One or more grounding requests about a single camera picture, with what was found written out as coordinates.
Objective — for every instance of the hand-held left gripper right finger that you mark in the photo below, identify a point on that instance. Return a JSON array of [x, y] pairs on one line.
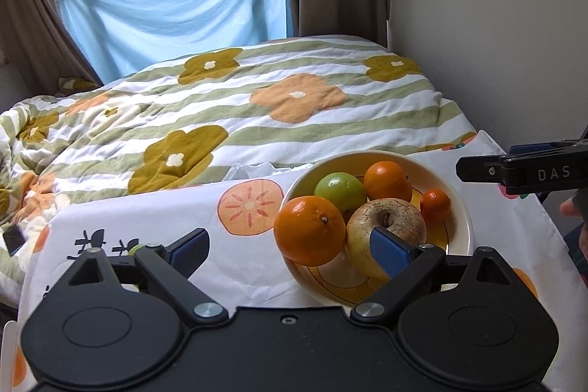
[[390, 253]]

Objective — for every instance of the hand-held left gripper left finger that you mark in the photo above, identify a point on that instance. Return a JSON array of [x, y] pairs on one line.
[[190, 249]]

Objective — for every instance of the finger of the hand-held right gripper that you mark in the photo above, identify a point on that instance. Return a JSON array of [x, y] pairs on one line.
[[528, 149], [528, 174]]

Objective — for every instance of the large yellowish brown apple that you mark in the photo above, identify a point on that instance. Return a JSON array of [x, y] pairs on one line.
[[395, 220]]

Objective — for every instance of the small tangerine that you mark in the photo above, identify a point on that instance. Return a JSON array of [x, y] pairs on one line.
[[435, 205]]

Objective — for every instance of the large orange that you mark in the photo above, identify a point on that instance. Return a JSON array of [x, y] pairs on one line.
[[308, 231], [387, 181]]

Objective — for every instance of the cream bowl with duck print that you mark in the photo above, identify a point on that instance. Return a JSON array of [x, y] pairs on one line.
[[459, 231]]

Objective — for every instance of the light green apple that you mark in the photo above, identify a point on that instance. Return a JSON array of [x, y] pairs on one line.
[[342, 191]]

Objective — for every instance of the person's right hand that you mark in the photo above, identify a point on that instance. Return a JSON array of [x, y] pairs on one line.
[[569, 208]]

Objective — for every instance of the white persimmon print tablecloth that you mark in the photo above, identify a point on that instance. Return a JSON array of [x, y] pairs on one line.
[[183, 208]]

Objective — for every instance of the floral striped blanket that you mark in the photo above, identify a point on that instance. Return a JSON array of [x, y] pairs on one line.
[[229, 107]]

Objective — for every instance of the black smartphone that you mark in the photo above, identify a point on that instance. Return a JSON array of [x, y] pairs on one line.
[[13, 239]]

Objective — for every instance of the light blue window cloth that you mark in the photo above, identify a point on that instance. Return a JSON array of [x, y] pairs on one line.
[[174, 11]]

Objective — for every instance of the grey bed headboard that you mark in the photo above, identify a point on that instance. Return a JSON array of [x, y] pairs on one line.
[[9, 84]]

